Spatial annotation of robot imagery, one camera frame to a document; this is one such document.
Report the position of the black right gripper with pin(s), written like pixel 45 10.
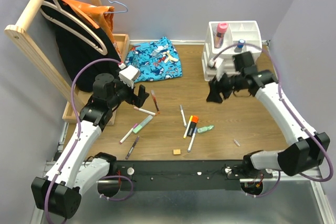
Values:
pixel 216 87

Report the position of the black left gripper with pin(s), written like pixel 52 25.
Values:
pixel 134 99

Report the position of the pink lid pen tube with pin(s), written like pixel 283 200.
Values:
pixel 220 32

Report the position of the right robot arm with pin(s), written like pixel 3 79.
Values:
pixel 305 145

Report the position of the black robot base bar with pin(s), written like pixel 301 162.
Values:
pixel 227 174

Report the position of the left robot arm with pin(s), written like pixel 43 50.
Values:
pixel 61 189

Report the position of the red clear-cap pen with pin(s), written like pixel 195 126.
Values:
pixel 155 101

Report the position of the pink cap white marker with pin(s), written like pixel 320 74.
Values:
pixel 145 111

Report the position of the mint grey highlighter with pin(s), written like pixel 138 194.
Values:
pixel 140 126

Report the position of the purple cap white marker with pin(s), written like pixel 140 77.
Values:
pixel 128 134

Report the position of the orange black highlighter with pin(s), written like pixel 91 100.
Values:
pixel 192 125

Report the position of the blue shark print cloth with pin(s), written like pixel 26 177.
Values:
pixel 156 60

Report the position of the grey cap white marker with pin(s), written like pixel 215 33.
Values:
pixel 183 116

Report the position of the dark purple pen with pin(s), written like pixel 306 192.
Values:
pixel 132 148

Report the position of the yellow cap white marker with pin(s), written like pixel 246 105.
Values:
pixel 187 127

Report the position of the white drawer organizer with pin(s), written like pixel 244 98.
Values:
pixel 247 30

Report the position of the blue cap white marker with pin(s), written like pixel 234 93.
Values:
pixel 192 140

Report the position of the tan eraser block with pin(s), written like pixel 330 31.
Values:
pixel 177 152

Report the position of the wooden clothes rack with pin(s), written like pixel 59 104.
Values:
pixel 18 33

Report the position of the black hanging garment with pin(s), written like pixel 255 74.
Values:
pixel 76 53

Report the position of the orange garment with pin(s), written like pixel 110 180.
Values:
pixel 96 16

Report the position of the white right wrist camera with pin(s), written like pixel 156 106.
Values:
pixel 219 65

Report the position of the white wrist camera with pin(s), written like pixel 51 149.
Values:
pixel 128 75
pixel 219 65

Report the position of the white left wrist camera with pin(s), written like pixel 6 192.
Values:
pixel 128 75

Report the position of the aluminium rail frame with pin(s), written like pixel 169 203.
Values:
pixel 60 191

